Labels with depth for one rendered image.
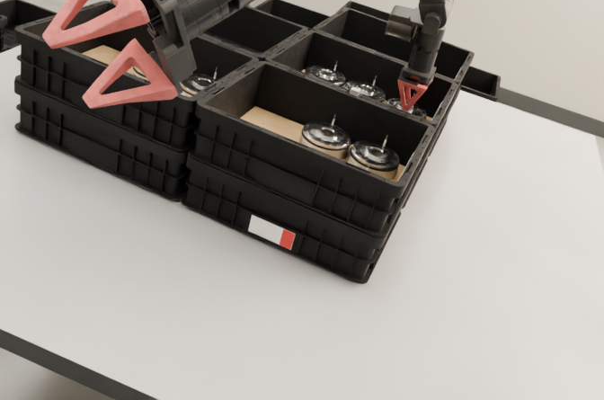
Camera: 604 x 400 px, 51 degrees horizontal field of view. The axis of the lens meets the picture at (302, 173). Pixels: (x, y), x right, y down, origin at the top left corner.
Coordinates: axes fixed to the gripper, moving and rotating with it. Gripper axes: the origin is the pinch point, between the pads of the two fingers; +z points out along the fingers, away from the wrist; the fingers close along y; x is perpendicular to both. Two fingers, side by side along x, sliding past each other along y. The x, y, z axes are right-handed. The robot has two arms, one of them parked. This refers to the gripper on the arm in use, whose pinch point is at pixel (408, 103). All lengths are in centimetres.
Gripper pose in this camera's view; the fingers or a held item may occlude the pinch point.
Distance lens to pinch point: 154.7
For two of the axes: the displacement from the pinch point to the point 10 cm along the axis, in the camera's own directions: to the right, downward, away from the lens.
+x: 9.1, 3.5, -2.2
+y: -3.6, 3.9, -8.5
